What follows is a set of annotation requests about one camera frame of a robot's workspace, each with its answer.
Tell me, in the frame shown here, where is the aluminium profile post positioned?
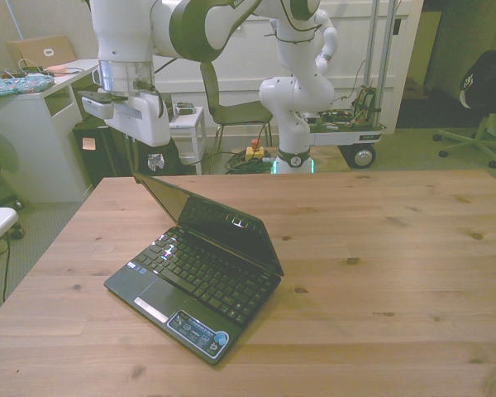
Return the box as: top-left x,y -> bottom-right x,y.
362,0 -> 398,125

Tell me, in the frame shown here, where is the black cabinet with sticky note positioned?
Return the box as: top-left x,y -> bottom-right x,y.
71,118 -> 127,188

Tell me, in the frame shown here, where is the black netbook laptop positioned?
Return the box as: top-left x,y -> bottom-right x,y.
103,170 -> 285,366

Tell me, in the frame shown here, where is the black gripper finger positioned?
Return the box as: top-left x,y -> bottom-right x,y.
127,135 -> 139,175

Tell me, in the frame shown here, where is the black jacket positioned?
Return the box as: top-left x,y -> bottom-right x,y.
458,50 -> 496,122

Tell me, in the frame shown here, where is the small grey device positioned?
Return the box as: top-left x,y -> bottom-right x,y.
172,101 -> 198,117

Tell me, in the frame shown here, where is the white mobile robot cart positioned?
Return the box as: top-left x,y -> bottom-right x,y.
296,84 -> 388,170

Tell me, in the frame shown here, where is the dark moulded chair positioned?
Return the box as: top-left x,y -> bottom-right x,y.
199,61 -> 274,155

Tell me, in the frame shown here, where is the coiled green cable bundle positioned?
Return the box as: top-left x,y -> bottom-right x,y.
224,150 -> 277,175

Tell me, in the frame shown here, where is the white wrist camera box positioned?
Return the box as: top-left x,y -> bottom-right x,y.
77,88 -> 127,122

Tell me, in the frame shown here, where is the brown cardboard box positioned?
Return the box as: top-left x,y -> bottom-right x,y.
4,35 -> 78,69

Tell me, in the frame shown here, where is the yellow emergency stop button box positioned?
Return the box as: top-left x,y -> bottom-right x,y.
245,138 -> 266,160

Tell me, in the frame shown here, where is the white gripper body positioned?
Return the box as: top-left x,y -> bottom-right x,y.
106,91 -> 171,148

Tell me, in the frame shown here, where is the white desk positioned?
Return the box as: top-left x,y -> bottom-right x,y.
0,57 -> 103,203

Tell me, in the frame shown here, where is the teal patterned fabric pouch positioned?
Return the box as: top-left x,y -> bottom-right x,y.
0,70 -> 55,99

